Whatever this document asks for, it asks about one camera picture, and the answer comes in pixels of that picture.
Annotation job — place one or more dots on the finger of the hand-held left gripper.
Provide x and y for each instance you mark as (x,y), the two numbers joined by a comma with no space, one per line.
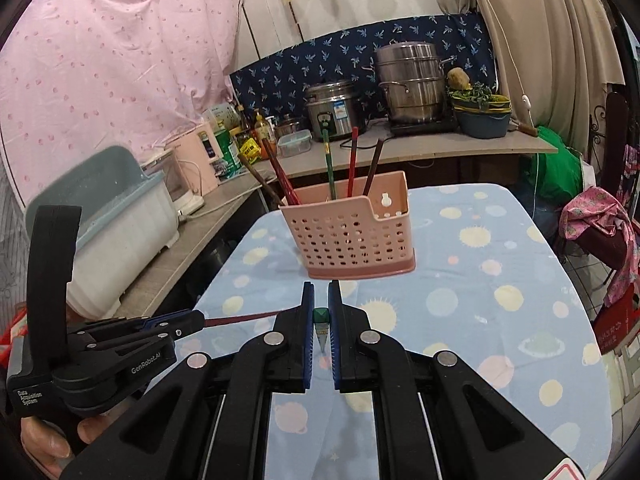
(170,317)
(187,326)

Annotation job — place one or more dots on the white dish box grey lid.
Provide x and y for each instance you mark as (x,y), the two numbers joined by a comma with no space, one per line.
(120,240)

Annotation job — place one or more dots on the red bag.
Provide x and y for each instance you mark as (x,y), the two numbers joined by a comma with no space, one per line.
(617,325)

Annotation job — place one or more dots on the beige curtain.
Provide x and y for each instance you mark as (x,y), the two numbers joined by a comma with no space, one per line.
(555,30)

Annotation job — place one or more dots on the yellow oil bottle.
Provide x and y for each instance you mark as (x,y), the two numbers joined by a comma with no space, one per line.
(262,127)

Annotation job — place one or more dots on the pink perforated plastic basket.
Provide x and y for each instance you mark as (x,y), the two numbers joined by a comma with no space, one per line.
(345,240)

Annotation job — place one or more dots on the steel steamer pot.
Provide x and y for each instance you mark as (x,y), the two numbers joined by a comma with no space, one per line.
(412,82)

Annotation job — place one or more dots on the green chopstick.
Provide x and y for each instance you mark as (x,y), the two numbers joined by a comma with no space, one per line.
(328,165)
(320,317)

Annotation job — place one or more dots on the yellow packet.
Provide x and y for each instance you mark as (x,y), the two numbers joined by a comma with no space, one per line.
(249,149)

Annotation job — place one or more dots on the dark wooden chair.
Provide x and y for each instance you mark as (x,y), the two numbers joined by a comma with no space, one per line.
(616,125)

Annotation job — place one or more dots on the white green packet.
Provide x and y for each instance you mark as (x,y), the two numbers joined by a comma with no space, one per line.
(220,117)

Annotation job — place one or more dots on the dark glass bottle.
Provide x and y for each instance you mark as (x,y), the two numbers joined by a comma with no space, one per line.
(245,120)

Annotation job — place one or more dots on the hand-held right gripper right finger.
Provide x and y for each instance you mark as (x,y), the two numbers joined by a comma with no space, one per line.
(335,330)

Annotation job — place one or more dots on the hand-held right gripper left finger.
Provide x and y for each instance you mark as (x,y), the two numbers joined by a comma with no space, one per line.
(306,330)

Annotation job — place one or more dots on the white kitchen appliance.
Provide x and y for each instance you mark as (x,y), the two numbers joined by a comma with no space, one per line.
(175,185)

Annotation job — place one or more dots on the green plastic bag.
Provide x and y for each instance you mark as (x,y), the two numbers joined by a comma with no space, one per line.
(560,160)

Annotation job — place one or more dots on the steel rice cooker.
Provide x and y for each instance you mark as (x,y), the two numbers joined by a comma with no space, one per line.
(335,110)

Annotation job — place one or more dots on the navy leaf print cloth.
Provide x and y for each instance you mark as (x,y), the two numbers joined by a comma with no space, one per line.
(325,55)

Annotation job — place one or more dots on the chair with floral cloth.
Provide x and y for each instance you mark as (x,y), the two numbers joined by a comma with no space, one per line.
(595,210)

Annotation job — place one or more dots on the brown potato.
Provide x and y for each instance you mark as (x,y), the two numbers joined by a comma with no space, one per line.
(458,79)

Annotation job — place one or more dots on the small steel pot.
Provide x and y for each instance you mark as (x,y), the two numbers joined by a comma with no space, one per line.
(287,125)

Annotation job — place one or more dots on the pink dotted sheet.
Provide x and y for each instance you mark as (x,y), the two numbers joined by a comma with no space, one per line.
(110,60)

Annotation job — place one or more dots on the maroon chopstick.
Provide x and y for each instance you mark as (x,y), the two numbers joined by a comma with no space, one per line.
(250,317)
(374,166)

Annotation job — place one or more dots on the blue basin with vegetables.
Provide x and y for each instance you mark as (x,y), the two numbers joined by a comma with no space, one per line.
(477,97)

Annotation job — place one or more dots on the clear food container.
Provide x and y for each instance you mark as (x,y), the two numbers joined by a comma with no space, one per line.
(294,144)

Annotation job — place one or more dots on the brown chopstick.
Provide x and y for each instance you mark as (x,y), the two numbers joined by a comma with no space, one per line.
(255,175)

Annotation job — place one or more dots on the person's left hand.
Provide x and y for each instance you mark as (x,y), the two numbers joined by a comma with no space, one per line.
(45,445)

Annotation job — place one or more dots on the black induction cooker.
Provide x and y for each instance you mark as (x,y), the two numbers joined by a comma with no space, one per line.
(425,127)

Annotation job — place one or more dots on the pink kitchen appliance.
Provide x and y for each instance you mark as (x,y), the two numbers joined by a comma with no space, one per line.
(200,155)

